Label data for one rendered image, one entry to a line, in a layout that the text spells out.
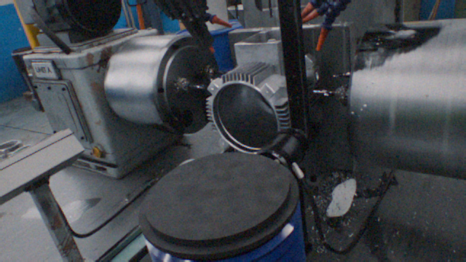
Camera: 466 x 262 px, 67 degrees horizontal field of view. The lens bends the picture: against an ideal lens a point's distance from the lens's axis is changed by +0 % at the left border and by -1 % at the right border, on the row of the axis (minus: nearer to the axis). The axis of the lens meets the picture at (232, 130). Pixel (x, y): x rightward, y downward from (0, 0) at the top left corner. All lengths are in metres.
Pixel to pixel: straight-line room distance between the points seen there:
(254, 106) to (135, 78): 0.28
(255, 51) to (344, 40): 0.18
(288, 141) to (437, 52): 0.24
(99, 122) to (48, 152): 0.36
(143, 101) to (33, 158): 0.29
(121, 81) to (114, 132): 0.19
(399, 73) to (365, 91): 0.05
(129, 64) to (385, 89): 0.57
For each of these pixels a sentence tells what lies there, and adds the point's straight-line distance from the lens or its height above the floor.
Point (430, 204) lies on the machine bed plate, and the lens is 0.82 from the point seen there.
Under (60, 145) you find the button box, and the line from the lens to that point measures 0.67.
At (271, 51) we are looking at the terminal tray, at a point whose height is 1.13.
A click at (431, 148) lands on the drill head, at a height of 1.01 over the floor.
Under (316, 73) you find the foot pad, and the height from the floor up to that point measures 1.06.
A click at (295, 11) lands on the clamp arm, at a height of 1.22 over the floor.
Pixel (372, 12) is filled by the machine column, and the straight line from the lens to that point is 0.88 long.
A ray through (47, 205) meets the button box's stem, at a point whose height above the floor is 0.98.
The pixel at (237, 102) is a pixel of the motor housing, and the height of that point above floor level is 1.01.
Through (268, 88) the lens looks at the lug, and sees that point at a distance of 0.64.
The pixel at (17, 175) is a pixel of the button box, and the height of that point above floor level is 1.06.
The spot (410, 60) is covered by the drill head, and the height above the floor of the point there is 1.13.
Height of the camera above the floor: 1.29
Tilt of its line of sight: 25 degrees down
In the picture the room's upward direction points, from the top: 11 degrees counter-clockwise
